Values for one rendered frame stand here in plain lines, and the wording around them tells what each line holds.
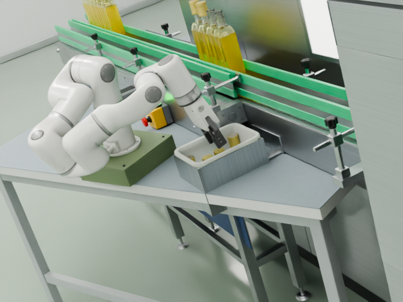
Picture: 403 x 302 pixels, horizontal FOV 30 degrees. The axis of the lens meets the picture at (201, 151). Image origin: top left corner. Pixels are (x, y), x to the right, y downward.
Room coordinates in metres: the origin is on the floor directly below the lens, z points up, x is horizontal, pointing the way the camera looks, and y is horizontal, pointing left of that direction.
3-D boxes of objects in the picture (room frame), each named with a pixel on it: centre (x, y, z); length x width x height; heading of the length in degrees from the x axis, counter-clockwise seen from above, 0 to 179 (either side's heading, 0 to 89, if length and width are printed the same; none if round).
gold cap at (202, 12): (2.43, -0.14, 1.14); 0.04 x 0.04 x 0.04
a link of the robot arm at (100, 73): (2.27, 0.24, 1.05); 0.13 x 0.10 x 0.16; 39
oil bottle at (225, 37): (2.32, -0.18, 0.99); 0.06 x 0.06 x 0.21; 21
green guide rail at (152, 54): (3.04, 0.15, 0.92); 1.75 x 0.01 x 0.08; 20
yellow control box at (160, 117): (2.55, 0.11, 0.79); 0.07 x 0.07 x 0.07; 20
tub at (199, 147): (2.03, -0.05, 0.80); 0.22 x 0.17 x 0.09; 110
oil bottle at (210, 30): (2.37, -0.16, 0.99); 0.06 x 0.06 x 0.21; 21
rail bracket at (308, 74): (2.01, -0.37, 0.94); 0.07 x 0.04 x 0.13; 110
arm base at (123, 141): (2.26, 0.25, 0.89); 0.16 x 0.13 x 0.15; 138
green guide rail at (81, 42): (3.02, 0.22, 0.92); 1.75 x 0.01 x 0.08; 20
